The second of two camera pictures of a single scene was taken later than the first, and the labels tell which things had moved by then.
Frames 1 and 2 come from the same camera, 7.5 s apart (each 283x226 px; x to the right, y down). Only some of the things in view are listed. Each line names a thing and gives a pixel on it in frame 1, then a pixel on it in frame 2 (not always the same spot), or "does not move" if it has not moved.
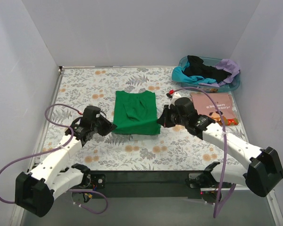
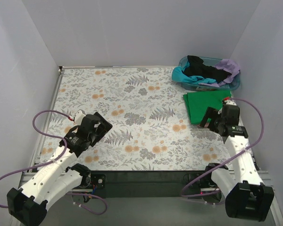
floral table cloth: [175, 149] does not move
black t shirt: [197, 68] does not move
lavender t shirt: [228, 66] does not move
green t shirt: [135, 113] → [196, 103]
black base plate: [144, 184] does not move
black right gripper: [166, 117] → [209, 118]
